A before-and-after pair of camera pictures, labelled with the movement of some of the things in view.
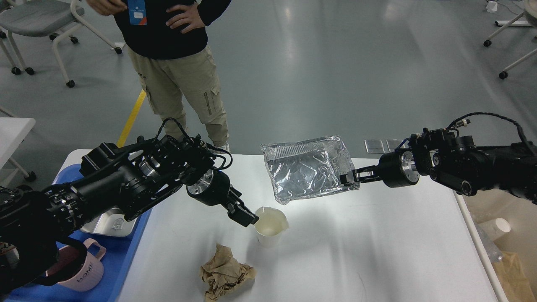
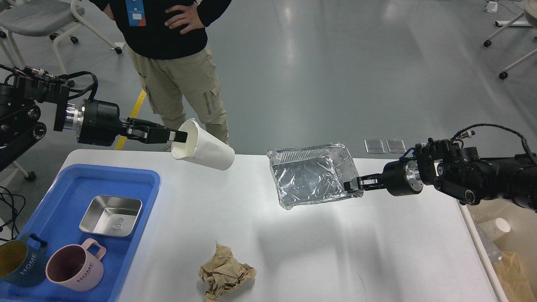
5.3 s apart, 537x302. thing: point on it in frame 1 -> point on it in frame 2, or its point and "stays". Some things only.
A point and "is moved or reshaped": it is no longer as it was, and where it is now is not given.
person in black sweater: [167, 40] stays
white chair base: [530, 11] stays
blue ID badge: [137, 13] stays
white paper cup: [270, 226] -> [194, 144]
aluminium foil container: [308, 168] is moved or reshaped
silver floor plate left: [374, 146] stays
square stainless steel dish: [112, 222] stays
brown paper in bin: [510, 273] stays
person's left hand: [191, 17] stays
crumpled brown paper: [223, 273] stays
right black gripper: [397, 169] -> [400, 178]
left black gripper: [214, 188] -> [96, 122]
